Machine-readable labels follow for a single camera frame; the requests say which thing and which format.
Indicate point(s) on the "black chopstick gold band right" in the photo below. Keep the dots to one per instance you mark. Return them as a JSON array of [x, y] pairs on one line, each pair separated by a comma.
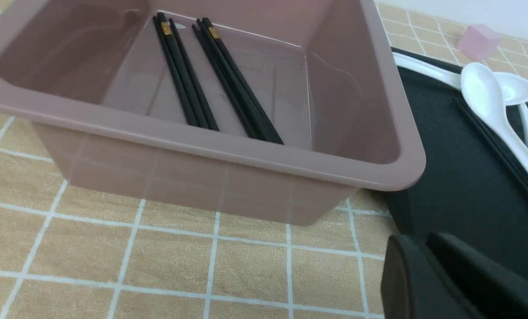
[[253, 106]]

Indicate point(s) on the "middle white ceramic spoon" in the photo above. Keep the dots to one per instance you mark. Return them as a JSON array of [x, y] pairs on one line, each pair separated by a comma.
[[515, 91]]

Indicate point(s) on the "large white ceramic spoon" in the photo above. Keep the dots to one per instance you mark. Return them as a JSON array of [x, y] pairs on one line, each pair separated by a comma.
[[483, 94]]

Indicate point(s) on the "black chopstick gold band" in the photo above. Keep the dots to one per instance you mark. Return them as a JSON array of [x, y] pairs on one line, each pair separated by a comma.
[[253, 106], [165, 32]]

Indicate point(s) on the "black tray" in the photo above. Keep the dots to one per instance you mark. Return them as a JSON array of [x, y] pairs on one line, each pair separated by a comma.
[[473, 187]]

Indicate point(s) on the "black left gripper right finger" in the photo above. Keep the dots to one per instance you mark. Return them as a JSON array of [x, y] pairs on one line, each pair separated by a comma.
[[497, 292]]

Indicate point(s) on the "plain black chopstick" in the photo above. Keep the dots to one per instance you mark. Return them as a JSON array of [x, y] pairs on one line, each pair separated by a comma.
[[224, 83], [193, 75]]

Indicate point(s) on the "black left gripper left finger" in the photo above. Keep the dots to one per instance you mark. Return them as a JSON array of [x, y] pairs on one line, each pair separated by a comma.
[[414, 285]]

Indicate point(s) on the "plain black chopstick right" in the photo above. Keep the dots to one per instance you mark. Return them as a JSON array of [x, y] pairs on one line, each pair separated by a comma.
[[224, 83]]

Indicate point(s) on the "pink plastic bin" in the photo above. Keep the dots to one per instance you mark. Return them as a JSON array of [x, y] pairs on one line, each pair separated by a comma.
[[92, 77]]

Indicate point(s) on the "pink translucent cube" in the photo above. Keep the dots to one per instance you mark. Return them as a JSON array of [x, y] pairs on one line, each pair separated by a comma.
[[479, 42]]

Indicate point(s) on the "plain black chopstick left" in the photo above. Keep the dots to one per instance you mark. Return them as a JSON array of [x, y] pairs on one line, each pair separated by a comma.
[[193, 75]]

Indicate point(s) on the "beige checked tablecloth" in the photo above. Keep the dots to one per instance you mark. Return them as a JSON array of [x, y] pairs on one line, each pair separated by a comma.
[[72, 252]]

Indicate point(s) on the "white spoon handle upper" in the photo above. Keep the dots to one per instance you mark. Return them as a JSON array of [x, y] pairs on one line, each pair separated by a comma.
[[427, 69]]

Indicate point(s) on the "black chopstick gold band left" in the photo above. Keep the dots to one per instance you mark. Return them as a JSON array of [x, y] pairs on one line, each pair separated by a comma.
[[165, 32]]

